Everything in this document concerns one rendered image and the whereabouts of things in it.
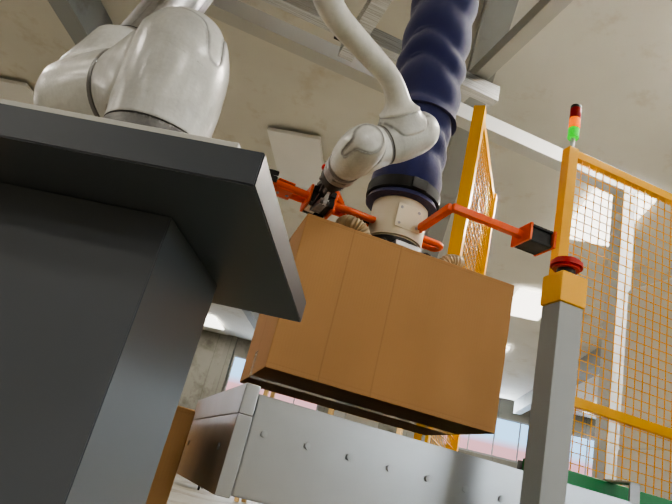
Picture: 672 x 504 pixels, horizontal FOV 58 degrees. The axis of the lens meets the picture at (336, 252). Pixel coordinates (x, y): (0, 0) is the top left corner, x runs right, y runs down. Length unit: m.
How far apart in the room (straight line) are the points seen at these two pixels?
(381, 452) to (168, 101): 0.80
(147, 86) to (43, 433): 0.48
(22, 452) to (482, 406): 1.13
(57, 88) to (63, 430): 0.59
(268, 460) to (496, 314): 0.74
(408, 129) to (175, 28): 0.70
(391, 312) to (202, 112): 0.79
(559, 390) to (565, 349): 0.09
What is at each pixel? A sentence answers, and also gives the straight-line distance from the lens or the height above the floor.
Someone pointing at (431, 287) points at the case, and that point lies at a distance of 1.58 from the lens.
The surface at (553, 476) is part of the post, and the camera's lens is 1.29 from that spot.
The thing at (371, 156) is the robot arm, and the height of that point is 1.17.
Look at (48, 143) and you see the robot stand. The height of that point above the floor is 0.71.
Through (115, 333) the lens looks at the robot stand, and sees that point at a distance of 0.72.
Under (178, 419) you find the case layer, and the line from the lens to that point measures 1.34.
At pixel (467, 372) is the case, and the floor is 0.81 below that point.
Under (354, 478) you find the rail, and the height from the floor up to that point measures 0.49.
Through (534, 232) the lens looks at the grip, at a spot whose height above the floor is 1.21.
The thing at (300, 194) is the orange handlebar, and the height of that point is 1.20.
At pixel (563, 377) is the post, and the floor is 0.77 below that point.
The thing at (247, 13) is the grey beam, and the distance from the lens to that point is 4.27.
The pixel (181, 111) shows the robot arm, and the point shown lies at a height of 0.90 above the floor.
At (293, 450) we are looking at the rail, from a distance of 1.23.
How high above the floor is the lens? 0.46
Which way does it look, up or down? 21 degrees up
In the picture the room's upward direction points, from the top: 14 degrees clockwise
